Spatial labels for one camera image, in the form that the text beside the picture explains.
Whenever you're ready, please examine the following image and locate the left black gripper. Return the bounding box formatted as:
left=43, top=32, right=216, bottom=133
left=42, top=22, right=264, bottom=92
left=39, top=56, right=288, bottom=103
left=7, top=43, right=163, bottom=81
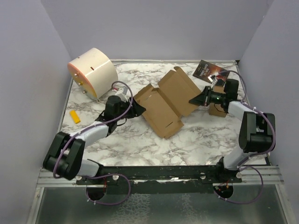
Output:
left=115, top=97, right=146, bottom=121

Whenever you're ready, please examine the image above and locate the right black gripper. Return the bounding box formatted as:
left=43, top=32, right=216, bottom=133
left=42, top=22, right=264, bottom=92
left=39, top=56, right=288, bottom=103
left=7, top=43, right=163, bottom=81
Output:
left=189, top=86, right=226, bottom=107

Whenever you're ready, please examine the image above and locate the brown cardboard box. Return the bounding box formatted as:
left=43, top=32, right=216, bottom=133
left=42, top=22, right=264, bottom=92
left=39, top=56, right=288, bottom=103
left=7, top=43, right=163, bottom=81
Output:
left=134, top=66, right=201, bottom=139

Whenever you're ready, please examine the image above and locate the yellow rectangular block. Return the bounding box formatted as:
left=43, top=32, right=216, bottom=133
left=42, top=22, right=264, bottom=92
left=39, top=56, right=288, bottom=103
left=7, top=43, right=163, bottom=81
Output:
left=70, top=110, right=80, bottom=124

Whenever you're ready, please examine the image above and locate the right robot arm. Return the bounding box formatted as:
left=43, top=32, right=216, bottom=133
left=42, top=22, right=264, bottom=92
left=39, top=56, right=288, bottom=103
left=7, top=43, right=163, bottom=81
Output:
left=189, top=79, right=276, bottom=182

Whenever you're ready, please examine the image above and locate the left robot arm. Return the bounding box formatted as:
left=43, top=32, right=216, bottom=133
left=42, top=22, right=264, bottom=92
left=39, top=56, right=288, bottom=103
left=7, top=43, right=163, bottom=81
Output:
left=43, top=96, right=146, bottom=184

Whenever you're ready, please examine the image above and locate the small folded cardboard box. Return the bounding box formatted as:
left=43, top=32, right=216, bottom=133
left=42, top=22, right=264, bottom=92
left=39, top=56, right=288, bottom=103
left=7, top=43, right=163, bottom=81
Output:
left=209, top=85, right=227, bottom=118

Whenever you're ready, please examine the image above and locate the dark book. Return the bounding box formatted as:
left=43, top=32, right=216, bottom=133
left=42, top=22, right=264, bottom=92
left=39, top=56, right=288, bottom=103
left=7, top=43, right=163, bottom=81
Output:
left=193, top=60, right=228, bottom=86

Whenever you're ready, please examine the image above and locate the cream cylindrical drum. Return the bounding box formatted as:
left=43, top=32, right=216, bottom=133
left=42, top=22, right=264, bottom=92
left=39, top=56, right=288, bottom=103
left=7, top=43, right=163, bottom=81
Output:
left=67, top=48, right=118, bottom=100

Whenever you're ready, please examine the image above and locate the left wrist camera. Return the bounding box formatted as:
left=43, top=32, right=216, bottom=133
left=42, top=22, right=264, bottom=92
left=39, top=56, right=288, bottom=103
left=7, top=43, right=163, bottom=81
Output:
left=113, top=86, right=128, bottom=102

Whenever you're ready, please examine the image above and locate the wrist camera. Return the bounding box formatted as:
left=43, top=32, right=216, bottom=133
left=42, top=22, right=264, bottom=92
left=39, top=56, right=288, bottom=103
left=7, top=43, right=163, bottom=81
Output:
left=113, top=86, right=128, bottom=102
left=208, top=74, right=218, bottom=89

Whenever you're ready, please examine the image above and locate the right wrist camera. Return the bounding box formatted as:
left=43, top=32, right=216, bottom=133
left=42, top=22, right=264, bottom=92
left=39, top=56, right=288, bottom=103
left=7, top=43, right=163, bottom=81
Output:
left=208, top=74, right=218, bottom=89

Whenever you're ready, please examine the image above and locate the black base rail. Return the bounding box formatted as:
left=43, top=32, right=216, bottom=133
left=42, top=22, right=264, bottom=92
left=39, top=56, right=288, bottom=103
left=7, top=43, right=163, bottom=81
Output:
left=76, top=165, right=242, bottom=194

